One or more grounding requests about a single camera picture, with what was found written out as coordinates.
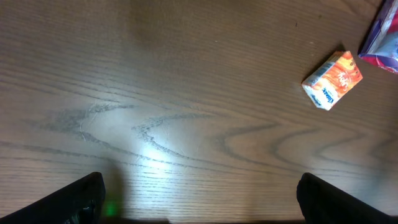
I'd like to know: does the small orange box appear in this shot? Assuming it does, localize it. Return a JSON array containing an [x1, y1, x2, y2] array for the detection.
[[302, 51, 363, 111]]

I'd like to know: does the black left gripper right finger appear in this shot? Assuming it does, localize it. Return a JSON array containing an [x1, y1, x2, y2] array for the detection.
[[296, 172, 395, 224]]

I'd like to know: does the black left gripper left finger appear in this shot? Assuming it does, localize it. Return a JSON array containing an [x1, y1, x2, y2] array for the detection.
[[1, 172, 106, 224]]

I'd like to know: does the purple snack bag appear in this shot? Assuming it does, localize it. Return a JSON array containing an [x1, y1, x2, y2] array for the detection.
[[358, 0, 397, 74]]

